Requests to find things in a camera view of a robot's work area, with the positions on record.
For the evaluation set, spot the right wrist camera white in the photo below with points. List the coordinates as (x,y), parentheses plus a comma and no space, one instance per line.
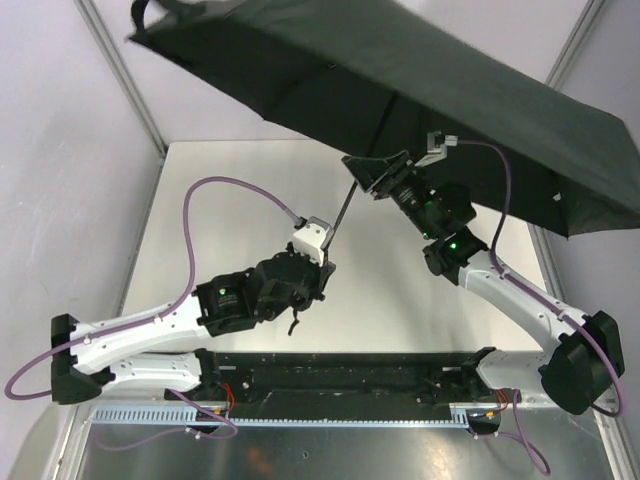
(437,148)

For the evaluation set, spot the aluminium frame post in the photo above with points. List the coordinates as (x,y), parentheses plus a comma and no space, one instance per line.
(117,65)
(579,35)

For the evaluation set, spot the right aluminium frame post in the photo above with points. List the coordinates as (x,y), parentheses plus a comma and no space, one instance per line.
(579,35)

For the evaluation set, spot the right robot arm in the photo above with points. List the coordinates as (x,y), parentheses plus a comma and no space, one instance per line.
(579,356)

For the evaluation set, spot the black folding umbrella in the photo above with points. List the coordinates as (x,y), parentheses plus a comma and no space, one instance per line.
(371,79)

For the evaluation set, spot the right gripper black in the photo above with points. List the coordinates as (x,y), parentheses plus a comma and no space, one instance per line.
(389,180)

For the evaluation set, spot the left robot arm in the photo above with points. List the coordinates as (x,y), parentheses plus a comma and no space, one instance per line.
(84,354)

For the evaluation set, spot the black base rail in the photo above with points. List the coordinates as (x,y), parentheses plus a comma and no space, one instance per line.
(346,387)

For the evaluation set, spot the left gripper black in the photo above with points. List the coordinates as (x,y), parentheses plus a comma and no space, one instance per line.
(322,277)

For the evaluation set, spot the left aluminium frame post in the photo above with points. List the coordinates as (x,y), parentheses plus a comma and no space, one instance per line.
(117,65)

